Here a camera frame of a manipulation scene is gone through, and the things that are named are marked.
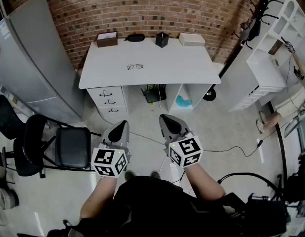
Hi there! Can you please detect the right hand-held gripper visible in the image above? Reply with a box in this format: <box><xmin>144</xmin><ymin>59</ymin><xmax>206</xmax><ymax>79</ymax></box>
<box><xmin>159</xmin><ymin>114</ymin><xmax>205</xmax><ymax>169</ymax></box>

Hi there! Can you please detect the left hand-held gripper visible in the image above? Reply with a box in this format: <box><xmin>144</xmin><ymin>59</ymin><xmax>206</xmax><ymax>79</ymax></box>
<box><xmin>91</xmin><ymin>120</ymin><xmax>132</xmax><ymax>178</ymax></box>

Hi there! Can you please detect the person's left forearm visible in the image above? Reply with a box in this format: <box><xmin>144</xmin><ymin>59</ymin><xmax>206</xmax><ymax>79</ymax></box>
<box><xmin>79</xmin><ymin>175</ymin><xmax>118</xmax><ymax>219</ymax></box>

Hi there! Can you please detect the person's right forearm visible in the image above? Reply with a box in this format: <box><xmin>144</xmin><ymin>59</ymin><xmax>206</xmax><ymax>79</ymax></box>
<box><xmin>184</xmin><ymin>161</ymin><xmax>227</xmax><ymax>199</ymax></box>

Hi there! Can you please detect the black glasses case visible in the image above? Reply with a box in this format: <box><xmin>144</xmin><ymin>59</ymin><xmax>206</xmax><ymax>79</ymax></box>
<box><xmin>124</xmin><ymin>33</ymin><xmax>145</xmax><ymax>42</ymax></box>

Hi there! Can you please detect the teal cloth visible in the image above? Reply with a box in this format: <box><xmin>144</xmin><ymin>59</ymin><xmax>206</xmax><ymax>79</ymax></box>
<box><xmin>175</xmin><ymin>95</ymin><xmax>192</xmax><ymax>108</ymax></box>

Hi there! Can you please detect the black router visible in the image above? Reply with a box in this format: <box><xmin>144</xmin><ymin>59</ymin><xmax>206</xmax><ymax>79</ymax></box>
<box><xmin>141</xmin><ymin>84</ymin><xmax>167</xmax><ymax>104</ymax></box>

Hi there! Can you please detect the white desk drawer unit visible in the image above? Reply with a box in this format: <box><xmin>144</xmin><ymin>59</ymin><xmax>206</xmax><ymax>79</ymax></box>
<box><xmin>87</xmin><ymin>85</ymin><xmax>130</xmax><ymax>119</ymax></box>

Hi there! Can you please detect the black folding chair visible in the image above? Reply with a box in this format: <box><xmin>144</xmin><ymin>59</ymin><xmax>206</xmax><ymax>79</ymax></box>
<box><xmin>1</xmin><ymin>114</ymin><xmax>101</xmax><ymax>179</ymax></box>

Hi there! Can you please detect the black coat rack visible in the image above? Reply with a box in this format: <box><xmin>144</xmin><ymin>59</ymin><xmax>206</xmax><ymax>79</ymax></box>
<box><xmin>203</xmin><ymin>0</ymin><xmax>284</xmax><ymax>102</ymax></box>

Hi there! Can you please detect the person's black clothing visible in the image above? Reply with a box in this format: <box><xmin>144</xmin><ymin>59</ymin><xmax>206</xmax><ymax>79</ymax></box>
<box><xmin>47</xmin><ymin>175</ymin><xmax>247</xmax><ymax>237</ymax></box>

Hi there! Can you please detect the black square pen holder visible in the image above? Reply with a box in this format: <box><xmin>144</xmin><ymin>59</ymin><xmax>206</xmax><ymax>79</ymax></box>
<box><xmin>155</xmin><ymin>31</ymin><xmax>170</xmax><ymax>48</ymax></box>

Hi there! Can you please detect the white rectangular box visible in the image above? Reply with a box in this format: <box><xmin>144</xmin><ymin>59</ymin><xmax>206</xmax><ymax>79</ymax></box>
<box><xmin>178</xmin><ymin>32</ymin><xmax>206</xmax><ymax>47</ymax></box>

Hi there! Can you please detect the brown open box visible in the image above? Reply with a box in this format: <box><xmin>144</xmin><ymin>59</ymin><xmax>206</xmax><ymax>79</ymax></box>
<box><xmin>96</xmin><ymin>31</ymin><xmax>119</xmax><ymax>48</ymax></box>

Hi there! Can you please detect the grey metal cabinet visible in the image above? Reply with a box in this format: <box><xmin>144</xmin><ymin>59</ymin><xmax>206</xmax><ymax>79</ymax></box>
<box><xmin>0</xmin><ymin>0</ymin><xmax>85</xmax><ymax>119</ymax></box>

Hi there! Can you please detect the white shelf unit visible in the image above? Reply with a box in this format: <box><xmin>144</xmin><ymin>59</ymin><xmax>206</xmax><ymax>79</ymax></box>
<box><xmin>227</xmin><ymin>0</ymin><xmax>305</xmax><ymax>112</ymax></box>

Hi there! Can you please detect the black office chair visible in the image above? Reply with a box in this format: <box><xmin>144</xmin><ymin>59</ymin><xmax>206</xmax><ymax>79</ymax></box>
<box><xmin>0</xmin><ymin>94</ymin><xmax>27</xmax><ymax>140</ymax></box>

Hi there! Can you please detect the grey round canister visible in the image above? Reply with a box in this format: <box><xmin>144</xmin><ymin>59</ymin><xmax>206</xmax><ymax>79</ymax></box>
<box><xmin>0</xmin><ymin>188</ymin><xmax>20</xmax><ymax>210</ymax></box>

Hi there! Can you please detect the dark hanging cap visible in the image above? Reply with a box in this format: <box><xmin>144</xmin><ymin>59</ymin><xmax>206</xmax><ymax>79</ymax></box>
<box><xmin>240</xmin><ymin>17</ymin><xmax>261</xmax><ymax>42</ymax></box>

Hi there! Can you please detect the black equipment pack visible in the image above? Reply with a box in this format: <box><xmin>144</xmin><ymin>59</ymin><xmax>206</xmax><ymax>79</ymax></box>
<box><xmin>223</xmin><ymin>193</ymin><xmax>291</xmax><ymax>237</ymax></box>

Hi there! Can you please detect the thin black floor cable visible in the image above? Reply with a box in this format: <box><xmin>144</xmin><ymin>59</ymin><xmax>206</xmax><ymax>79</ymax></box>
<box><xmin>129</xmin><ymin>131</ymin><xmax>264</xmax><ymax>158</ymax></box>

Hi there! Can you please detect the thick black hose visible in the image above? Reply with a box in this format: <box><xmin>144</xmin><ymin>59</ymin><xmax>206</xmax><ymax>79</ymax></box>
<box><xmin>218</xmin><ymin>172</ymin><xmax>285</xmax><ymax>202</ymax></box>

